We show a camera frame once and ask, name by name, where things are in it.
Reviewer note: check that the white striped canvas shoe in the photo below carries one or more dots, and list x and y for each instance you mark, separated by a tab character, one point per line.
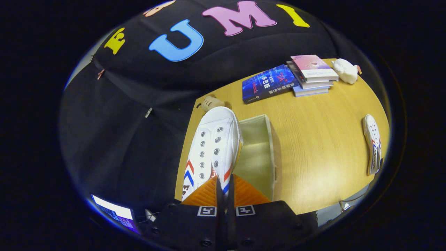
214	146
373	144

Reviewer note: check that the tan plush dog toy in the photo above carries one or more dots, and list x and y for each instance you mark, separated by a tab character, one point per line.
212	103

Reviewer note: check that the blue hardcover book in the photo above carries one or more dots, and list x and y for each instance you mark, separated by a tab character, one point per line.
268	83

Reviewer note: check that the laptop screen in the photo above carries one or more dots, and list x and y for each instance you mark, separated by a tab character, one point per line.
113	209

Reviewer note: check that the silver cloth clip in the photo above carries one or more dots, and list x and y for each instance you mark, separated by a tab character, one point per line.
148	112

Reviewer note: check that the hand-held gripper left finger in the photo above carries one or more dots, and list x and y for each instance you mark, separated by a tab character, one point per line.
191	226

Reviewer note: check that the copper cloth clip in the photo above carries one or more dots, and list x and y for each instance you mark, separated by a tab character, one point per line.
100	74

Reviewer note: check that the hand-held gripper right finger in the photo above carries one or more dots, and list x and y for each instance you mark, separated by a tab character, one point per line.
264	223

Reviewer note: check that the light blue book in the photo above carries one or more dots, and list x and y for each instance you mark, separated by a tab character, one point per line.
310	92

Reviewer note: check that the grey cover book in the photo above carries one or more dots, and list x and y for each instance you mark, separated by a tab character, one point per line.
313	84

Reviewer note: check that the beige fabric storage box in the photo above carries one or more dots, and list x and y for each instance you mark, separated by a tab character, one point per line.
258	157

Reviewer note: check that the white plush toy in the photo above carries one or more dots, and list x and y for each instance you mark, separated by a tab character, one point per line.
345	69

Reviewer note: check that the black backdrop cloth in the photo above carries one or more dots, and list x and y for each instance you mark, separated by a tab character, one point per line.
122	139

